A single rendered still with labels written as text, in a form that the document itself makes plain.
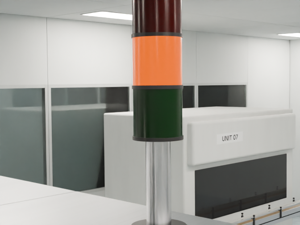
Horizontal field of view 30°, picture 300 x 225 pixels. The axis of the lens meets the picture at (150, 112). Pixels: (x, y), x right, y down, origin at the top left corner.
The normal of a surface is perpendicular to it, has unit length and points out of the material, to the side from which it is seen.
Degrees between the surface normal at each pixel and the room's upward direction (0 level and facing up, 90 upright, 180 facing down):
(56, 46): 90
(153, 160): 90
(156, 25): 90
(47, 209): 0
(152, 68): 90
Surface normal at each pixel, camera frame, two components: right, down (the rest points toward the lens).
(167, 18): 0.39, 0.04
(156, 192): -0.12, 0.05
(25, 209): -0.01, -1.00
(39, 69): 0.71, 0.03
